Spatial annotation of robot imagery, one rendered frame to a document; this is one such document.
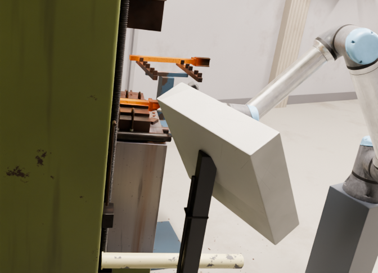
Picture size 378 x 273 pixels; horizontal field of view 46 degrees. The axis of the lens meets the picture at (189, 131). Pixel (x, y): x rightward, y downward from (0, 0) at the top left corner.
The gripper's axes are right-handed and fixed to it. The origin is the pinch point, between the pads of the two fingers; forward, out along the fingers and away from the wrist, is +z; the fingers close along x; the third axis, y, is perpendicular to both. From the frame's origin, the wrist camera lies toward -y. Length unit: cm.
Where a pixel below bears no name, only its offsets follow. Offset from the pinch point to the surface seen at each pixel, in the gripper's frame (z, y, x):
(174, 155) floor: -45, 100, 179
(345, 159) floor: -207, 100, 192
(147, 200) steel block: 2.2, 29.5, -16.0
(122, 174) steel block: 11.2, 19.8, -16.0
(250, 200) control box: -12, -2, -69
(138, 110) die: 7.2, 1.0, -5.5
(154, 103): 1.5, -0.3, -0.7
